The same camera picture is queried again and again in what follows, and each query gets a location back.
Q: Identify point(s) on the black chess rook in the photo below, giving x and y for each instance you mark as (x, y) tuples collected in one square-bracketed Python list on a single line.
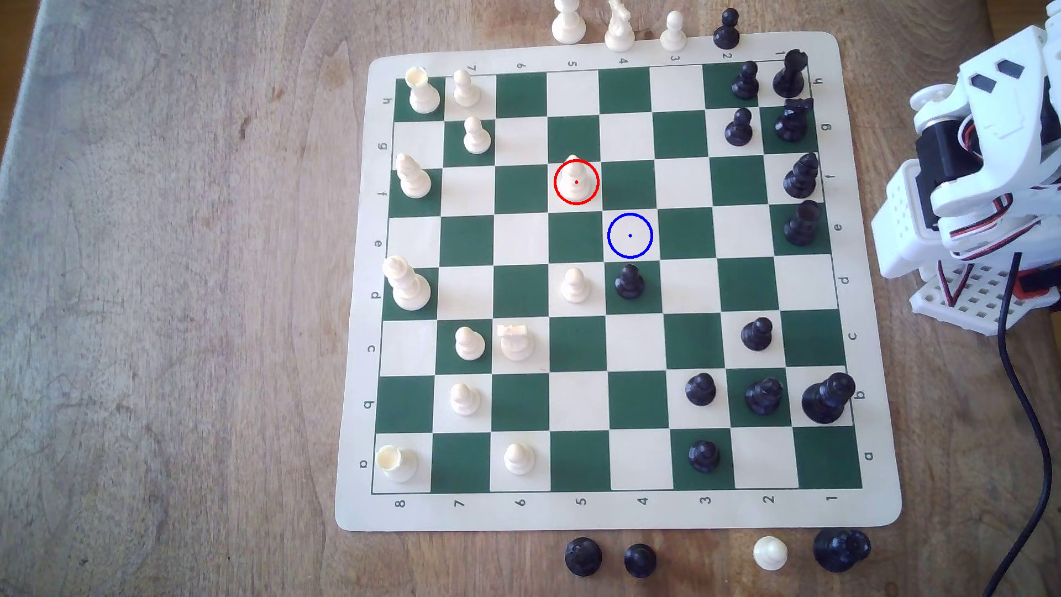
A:
[(787, 81), (583, 558)]

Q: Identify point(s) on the black chess king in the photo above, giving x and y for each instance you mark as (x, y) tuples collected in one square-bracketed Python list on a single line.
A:
[(801, 228)]

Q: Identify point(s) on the white perforated base plate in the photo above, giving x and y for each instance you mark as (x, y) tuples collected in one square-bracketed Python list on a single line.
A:
[(970, 300)]

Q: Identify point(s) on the large black chess piece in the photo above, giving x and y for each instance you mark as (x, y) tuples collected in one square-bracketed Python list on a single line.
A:
[(839, 551)]

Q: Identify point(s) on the white chess bishop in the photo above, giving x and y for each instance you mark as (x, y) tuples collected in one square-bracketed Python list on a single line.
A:
[(569, 29), (414, 182)]

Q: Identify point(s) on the white chess knight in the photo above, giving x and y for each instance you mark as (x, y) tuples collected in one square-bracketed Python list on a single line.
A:
[(619, 35), (516, 344)]

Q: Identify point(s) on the white chess rook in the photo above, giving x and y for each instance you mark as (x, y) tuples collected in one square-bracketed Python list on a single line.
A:
[(424, 98), (399, 466)]

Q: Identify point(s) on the black chess knight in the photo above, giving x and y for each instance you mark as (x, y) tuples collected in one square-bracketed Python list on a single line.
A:
[(792, 124)]

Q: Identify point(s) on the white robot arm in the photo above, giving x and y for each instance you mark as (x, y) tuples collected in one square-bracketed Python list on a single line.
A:
[(1003, 116)]

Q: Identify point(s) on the black chess bishop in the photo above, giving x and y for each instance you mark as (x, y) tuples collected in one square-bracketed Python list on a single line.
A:
[(800, 182), (762, 400)]

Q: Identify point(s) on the orange base clamp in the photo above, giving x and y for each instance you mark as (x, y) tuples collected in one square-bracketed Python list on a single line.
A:
[(1036, 286)]

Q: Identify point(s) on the white chess queen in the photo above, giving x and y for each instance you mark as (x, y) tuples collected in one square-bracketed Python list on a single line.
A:
[(412, 290)]

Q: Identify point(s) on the black chess pawn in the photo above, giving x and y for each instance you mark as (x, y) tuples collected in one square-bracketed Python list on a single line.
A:
[(727, 35), (704, 458), (745, 84), (756, 336), (629, 286), (640, 562), (700, 391), (738, 131)]

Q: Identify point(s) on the green white chessboard mat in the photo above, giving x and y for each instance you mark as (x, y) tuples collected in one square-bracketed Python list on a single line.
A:
[(522, 95)]

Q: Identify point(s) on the white chess pawn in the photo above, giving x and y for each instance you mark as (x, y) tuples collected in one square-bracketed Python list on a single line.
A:
[(576, 187), (520, 460), (770, 555), (465, 402), (477, 139), (574, 288), (470, 346), (467, 93), (673, 37)]

